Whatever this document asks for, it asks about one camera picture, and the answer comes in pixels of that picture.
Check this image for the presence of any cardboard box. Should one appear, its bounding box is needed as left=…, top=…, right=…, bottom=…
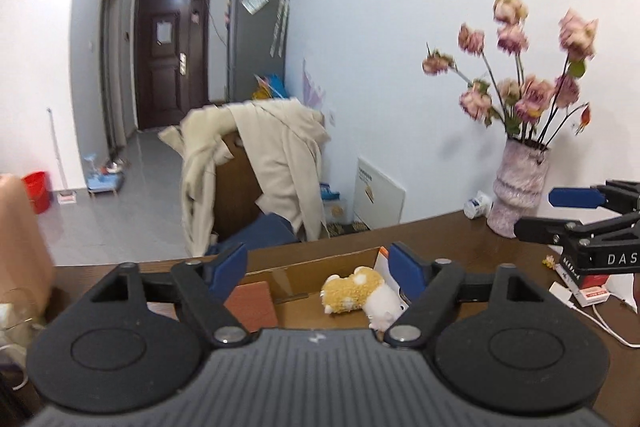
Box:
left=222, top=247, right=402, bottom=334

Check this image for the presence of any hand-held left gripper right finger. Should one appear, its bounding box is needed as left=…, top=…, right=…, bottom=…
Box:
left=384, top=243, right=548, bottom=350

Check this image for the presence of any purple wall sticker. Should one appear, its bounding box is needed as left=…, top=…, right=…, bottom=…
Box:
left=301, top=58, right=326, bottom=110

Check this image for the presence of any white flat panel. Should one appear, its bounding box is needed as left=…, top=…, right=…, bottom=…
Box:
left=353, top=157, right=406, bottom=230

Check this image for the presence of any wooden chair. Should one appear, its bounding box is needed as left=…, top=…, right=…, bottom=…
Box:
left=212, top=132, right=301, bottom=243

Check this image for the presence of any red-brown sponge block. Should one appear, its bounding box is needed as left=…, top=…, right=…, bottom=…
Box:
left=223, top=282, right=279, bottom=333

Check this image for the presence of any blue cloth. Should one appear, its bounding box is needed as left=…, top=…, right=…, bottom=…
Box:
left=205, top=213, right=301, bottom=258

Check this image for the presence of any yellow and white plush toy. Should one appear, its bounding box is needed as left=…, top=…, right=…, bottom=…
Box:
left=320, top=266, right=408, bottom=333

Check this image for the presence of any small white bottle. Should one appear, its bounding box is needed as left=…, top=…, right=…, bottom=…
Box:
left=463, top=190, right=493, bottom=219

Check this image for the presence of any white cable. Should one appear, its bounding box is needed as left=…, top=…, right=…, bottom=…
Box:
left=549, top=283, right=640, bottom=350

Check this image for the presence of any white mop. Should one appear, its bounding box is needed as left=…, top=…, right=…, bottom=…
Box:
left=47, top=108, right=77, bottom=205

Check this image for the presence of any white paper sheet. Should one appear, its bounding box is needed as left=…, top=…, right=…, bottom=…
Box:
left=607, top=274, right=639, bottom=314

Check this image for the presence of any clear container with blue lid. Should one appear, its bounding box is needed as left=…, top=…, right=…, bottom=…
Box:
left=320, top=183, right=348, bottom=224

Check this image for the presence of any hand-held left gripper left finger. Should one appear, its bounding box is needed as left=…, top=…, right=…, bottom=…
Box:
left=87, top=243, right=251, bottom=349

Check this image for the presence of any blue and yellow bag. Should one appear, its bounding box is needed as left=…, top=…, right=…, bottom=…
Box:
left=252, top=73, right=288, bottom=100

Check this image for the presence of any grey refrigerator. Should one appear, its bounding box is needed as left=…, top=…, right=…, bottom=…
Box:
left=227, top=0, right=290, bottom=102

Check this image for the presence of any beige coat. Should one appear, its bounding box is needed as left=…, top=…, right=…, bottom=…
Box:
left=158, top=98, right=331, bottom=258

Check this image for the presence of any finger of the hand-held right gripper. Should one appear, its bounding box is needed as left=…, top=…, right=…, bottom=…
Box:
left=548, top=180, right=640, bottom=212
left=514, top=212, right=640, bottom=248

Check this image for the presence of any dried pink flower bouquet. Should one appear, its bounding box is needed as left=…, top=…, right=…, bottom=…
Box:
left=422, top=0, right=599, bottom=152

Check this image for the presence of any dark brown door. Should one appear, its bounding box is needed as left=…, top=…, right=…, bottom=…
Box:
left=133, top=0, right=211, bottom=131

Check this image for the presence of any pink textured vase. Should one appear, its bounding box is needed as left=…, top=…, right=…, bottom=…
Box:
left=486, top=138, right=551, bottom=239

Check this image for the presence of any dark door frame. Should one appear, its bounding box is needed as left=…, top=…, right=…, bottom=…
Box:
left=100, top=0, right=124, bottom=152

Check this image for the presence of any peach coloured object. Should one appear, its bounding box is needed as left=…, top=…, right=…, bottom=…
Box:
left=0, top=173, right=56, bottom=308

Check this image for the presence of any blue pet feeder stand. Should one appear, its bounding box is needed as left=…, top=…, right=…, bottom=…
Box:
left=84, top=154, right=126, bottom=198

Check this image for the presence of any dark patterned mat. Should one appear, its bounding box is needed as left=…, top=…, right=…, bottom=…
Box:
left=325, top=221, right=372, bottom=238

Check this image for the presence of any red and white box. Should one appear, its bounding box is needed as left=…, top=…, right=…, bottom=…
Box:
left=555, top=252, right=612, bottom=308

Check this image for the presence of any red bucket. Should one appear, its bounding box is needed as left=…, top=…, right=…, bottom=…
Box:
left=22, top=171, right=52, bottom=214

